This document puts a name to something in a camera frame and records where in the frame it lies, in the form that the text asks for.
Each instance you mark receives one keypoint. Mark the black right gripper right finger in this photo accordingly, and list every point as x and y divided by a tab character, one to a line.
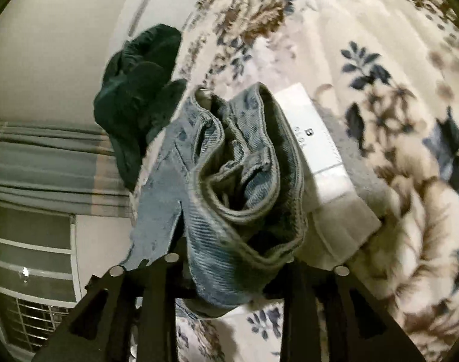
358	327

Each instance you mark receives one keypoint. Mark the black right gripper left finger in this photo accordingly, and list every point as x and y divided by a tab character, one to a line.
142	300

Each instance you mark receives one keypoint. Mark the blue denim jeans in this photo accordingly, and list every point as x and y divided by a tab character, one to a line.
232	179

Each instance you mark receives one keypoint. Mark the white framed window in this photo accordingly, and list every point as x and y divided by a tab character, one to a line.
39	281

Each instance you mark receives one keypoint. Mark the grey striped curtain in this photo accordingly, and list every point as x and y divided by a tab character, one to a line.
61	167

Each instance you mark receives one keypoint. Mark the dark green garment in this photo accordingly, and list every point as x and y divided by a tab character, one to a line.
138	97

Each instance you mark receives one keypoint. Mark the floral patterned bed blanket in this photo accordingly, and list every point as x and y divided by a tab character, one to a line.
386	73

